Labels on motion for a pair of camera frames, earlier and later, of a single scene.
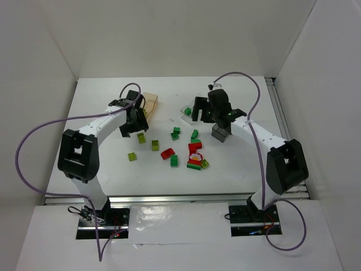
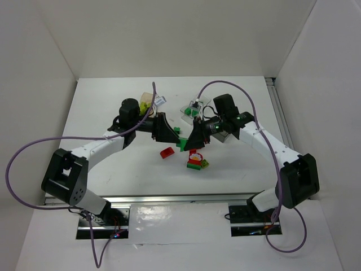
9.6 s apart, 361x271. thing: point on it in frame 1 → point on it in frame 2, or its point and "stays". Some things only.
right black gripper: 205,109 → 204,131
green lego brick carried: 188,111 stays
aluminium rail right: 300,191 stays
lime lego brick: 204,164 stays
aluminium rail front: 164,200 stays
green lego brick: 174,161 → 182,144
